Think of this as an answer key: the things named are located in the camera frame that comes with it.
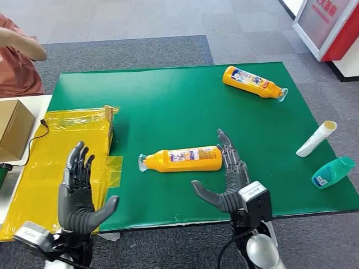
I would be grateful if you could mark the person's forearm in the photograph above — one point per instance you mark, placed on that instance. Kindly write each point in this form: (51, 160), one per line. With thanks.
(23, 44)

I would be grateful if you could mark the orange bottle with clear cap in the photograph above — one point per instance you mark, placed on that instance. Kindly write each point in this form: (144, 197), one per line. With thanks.
(249, 81)
(185, 159)

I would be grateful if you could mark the dark green object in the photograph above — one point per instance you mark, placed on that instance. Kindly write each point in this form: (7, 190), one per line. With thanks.
(4, 172)

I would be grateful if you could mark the white platform with black edge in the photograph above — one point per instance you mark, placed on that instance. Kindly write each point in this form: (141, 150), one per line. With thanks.
(349, 63)

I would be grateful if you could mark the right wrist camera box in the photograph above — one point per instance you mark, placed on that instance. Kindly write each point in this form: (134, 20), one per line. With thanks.
(256, 202)

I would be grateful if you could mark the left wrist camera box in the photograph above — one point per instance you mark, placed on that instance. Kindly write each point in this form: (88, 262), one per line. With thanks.
(33, 237)

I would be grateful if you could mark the brown cardboard box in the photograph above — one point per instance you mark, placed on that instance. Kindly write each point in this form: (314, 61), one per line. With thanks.
(13, 128)

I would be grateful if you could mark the teal plastic bottle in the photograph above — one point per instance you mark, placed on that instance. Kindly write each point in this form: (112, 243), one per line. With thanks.
(332, 172)

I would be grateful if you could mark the yellow plastic sheet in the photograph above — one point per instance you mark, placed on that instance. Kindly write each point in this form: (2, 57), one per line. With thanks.
(41, 167)

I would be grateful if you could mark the red and white sign stand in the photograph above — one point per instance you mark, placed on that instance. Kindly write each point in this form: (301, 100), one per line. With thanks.
(325, 26)

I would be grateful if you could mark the green table mat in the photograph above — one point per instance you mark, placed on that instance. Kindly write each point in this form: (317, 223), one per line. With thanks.
(168, 111)

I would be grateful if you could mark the white tube with yellow cap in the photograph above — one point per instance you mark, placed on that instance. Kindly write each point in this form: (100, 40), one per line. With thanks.
(315, 139)

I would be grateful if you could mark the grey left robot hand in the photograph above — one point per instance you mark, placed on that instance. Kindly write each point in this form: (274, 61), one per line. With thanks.
(74, 208)

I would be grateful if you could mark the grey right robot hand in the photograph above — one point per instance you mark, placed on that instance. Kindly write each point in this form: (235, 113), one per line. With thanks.
(234, 174)

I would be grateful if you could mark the white side table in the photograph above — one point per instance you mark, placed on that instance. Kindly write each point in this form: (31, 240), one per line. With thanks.
(38, 105)

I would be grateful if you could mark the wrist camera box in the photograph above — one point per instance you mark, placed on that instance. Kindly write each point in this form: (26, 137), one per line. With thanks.
(33, 237)
(256, 202)

